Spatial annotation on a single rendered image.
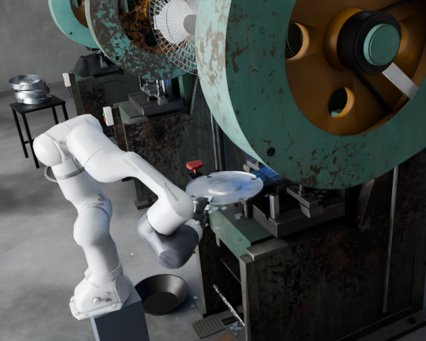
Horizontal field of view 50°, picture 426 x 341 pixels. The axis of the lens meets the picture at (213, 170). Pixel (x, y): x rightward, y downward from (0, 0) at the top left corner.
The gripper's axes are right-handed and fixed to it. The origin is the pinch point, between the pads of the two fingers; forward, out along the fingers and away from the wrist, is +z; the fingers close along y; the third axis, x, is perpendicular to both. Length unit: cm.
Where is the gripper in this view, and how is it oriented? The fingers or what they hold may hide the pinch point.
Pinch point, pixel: (207, 202)
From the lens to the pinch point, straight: 158.2
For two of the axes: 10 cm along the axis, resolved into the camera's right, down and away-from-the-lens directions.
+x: -9.7, -0.2, 2.6
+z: 2.5, -3.4, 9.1
